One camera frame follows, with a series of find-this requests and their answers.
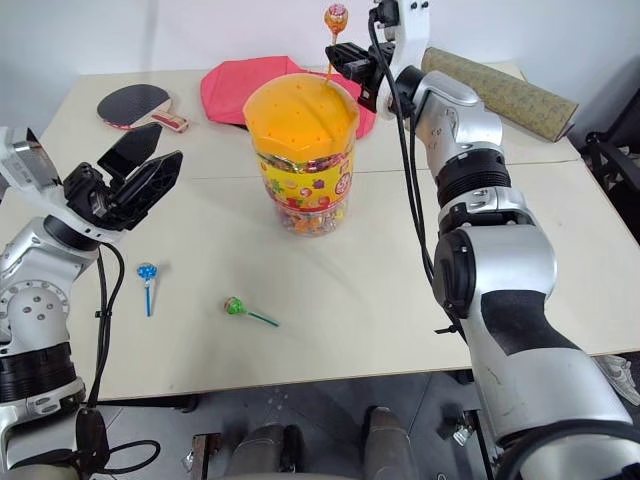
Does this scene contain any black metal table leg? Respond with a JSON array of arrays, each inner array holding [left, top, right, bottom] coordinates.
[[438, 370, 501, 480]]

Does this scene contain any green wrapped lollipop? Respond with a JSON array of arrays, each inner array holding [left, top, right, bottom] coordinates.
[[222, 296, 280, 329]]

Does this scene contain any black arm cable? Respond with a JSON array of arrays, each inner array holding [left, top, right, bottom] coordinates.
[[367, 6, 469, 346], [73, 243, 162, 472]]

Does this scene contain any black table tennis paddle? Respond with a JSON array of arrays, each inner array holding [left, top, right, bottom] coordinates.
[[95, 83, 192, 134]]

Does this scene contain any blue wrapped lollipop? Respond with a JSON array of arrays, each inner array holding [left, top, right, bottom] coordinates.
[[136, 262, 161, 318]]

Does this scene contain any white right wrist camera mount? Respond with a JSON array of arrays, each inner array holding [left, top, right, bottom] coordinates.
[[368, 0, 433, 121]]

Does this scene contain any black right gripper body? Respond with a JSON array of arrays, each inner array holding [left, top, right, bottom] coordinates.
[[356, 41, 401, 109]]

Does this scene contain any black chair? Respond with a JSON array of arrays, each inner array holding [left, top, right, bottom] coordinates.
[[568, 87, 640, 202]]

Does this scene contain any metal table leg caster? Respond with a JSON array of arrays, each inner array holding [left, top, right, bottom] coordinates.
[[182, 431, 223, 480]]

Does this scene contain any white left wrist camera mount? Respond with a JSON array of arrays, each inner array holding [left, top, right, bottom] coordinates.
[[0, 126, 122, 247]]

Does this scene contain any white sneaker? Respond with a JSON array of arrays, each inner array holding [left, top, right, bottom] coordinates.
[[593, 354, 640, 407]]

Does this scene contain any clear lollipop jar orange lid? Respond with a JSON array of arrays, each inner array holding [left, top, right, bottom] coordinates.
[[242, 73, 361, 240]]

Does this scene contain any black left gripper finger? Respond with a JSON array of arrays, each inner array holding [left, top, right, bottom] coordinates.
[[96, 122, 164, 177], [106, 149, 184, 227]]

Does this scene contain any red fabric bag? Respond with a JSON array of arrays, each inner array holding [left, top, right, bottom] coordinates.
[[200, 54, 378, 140]]

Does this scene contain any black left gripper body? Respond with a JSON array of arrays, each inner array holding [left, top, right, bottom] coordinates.
[[62, 161, 151, 233]]

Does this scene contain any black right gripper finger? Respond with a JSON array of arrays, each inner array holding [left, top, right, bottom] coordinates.
[[324, 42, 372, 69], [343, 57, 376, 82]]

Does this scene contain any brown cardboard tube roll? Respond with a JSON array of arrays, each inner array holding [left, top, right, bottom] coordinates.
[[420, 46, 580, 144]]

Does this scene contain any orange lollipop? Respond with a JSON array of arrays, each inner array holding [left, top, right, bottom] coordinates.
[[321, 3, 349, 87]]

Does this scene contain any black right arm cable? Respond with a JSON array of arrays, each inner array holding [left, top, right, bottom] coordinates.
[[367, 6, 469, 346]]

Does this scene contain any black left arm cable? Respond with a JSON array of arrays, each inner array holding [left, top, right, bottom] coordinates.
[[73, 243, 162, 472]]

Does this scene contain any dark rounded grey shape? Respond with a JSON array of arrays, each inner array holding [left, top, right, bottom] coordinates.
[[361, 405, 420, 480], [234, 423, 307, 480]]

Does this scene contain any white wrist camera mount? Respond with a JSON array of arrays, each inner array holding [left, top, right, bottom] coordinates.
[[0, 126, 122, 247], [368, 0, 433, 121]]

